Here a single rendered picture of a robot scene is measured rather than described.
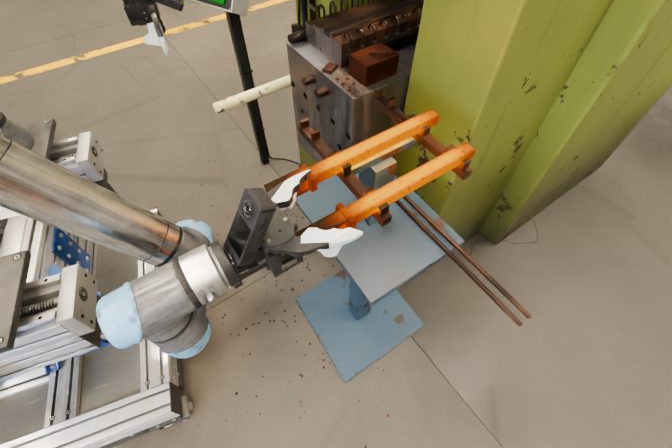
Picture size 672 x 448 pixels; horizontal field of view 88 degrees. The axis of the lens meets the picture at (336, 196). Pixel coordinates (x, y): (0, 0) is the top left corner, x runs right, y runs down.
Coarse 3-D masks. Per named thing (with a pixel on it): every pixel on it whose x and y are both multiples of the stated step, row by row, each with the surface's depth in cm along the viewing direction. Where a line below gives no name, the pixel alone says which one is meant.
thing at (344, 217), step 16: (464, 144) 73; (432, 160) 70; (448, 160) 70; (416, 176) 67; (432, 176) 68; (384, 192) 65; (400, 192) 65; (336, 208) 62; (352, 208) 62; (368, 208) 62; (320, 224) 60; (336, 224) 60; (352, 224) 60
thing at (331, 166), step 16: (432, 112) 79; (400, 128) 76; (416, 128) 76; (368, 144) 73; (384, 144) 73; (336, 160) 70; (352, 160) 70; (288, 176) 66; (320, 176) 68; (304, 192) 69
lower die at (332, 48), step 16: (384, 0) 122; (400, 0) 120; (336, 16) 115; (352, 16) 112; (384, 16) 110; (400, 16) 112; (416, 16) 112; (320, 32) 108; (336, 32) 104; (352, 32) 106; (368, 32) 106; (384, 32) 108; (336, 48) 104
